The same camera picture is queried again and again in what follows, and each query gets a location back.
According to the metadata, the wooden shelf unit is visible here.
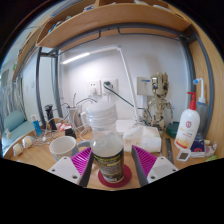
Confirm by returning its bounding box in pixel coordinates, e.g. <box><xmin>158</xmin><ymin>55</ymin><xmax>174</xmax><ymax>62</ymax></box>
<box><xmin>35</xmin><ymin>0</ymin><xmax>193</xmax><ymax>51</ymax></box>

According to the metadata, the small blue box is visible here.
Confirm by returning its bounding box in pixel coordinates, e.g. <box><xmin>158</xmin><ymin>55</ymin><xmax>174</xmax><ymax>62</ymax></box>
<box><xmin>190</xmin><ymin>132</ymin><xmax>206</xmax><ymax>153</ymax></box>

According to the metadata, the white pump bottle, red top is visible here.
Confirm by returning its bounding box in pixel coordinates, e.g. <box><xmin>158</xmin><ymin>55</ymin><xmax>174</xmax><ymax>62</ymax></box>
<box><xmin>174</xmin><ymin>91</ymin><xmax>201</xmax><ymax>151</ymax></box>

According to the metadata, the cream mug with blue print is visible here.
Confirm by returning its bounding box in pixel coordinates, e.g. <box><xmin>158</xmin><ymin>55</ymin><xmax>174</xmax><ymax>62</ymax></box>
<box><xmin>48</xmin><ymin>135</ymin><xmax>91</xmax><ymax>162</ymax></box>

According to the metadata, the teal cushion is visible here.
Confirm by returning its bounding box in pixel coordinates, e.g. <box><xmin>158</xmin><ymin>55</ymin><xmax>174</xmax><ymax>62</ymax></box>
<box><xmin>0</xmin><ymin>109</ymin><xmax>34</xmax><ymax>158</ymax></box>

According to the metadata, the white power adapter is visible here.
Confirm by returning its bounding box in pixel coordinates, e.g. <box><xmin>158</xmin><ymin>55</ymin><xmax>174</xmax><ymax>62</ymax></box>
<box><xmin>78</xmin><ymin>111</ymin><xmax>88</xmax><ymax>129</ymax></box>

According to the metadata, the black electric shaver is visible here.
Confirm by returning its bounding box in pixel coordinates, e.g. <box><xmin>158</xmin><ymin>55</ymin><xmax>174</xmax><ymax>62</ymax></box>
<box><xmin>44</xmin><ymin>104</ymin><xmax>58</xmax><ymax>131</ymax></box>

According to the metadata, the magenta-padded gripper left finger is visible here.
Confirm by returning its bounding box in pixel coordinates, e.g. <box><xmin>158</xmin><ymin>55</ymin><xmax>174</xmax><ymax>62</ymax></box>
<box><xmin>47</xmin><ymin>146</ymin><xmax>95</xmax><ymax>188</ymax></box>

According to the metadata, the white wall socket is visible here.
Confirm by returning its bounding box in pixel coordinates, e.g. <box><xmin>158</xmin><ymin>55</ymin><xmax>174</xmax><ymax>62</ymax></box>
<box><xmin>100</xmin><ymin>78</ymin><xmax>118</xmax><ymax>95</ymax></box>

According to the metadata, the blue tube with white cap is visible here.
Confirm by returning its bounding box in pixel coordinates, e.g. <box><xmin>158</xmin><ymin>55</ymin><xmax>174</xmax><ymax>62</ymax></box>
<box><xmin>30</xmin><ymin>114</ymin><xmax>43</xmax><ymax>137</ymax></box>

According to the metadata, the white tape roll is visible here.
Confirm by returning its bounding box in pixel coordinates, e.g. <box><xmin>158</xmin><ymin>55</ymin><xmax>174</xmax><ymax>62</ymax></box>
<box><xmin>12</xmin><ymin>143</ymin><xmax>25</xmax><ymax>157</ymax></box>
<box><xmin>21</xmin><ymin>135</ymin><xmax>35</xmax><ymax>149</ymax></box>

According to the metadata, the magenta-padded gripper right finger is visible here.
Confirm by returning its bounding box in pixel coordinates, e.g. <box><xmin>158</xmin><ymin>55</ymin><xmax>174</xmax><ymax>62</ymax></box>
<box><xmin>130</xmin><ymin>144</ymin><xmax>181</xmax><ymax>188</ymax></box>

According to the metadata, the green cloth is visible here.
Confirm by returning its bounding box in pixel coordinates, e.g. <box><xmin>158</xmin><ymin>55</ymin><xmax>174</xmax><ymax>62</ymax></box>
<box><xmin>205</xmin><ymin>154</ymin><xmax>218</xmax><ymax>163</ymax></box>

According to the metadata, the black power cable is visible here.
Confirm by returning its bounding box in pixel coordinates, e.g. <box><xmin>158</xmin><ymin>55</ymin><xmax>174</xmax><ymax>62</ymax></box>
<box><xmin>103</xmin><ymin>82</ymin><xmax>140</xmax><ymax>110</ymax></box>

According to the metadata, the clear bottle with dark label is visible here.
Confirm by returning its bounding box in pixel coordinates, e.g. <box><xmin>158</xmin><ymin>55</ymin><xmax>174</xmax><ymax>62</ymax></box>
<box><xmin>85</xmin><ymin>101</ymin><xmax>125</xmax><ymax>184</ymax></box>

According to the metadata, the small white display box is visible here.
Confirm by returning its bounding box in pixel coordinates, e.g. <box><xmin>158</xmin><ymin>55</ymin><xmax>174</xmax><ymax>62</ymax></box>
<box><xmin>176</xmin><ymin>149</ymin><xmax>192</xmax><ymax>163</ymax></box>

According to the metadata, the white wall panel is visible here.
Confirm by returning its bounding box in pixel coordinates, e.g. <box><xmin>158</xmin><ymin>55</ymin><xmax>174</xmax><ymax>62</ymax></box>
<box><xmin>136</xmin><ymin>76</ymin><xmax>154</xmax><ymax>98</ymax></box>

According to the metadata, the blue bottle with white nozzle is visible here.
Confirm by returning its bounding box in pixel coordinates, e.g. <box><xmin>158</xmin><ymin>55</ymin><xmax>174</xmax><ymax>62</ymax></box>
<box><xmin>192</xmin><ymin>77</ymin><xmax>209</xmax><ymax>141</ymax></box>

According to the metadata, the patterned grey curtain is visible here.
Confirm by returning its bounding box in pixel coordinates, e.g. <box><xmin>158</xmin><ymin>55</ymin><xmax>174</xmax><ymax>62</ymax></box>
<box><xmin>0</xmin><ymin>84</ymin><xmax>23</xmax><ymax>118</ymax></box>

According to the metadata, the dark green round tin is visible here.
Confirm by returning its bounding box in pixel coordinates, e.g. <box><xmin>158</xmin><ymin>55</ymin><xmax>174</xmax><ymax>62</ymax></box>
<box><xmin>165</xmin><ymin>121</ymin><xmax>181</xmax><ymax>139</ymax></box>

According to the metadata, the tree creature figurine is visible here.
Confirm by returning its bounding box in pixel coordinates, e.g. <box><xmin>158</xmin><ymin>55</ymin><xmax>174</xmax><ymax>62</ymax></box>
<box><xmin>143</xmin><ymin>71</ymin><xmax>174</xmax><ymax>138</ymax></box>

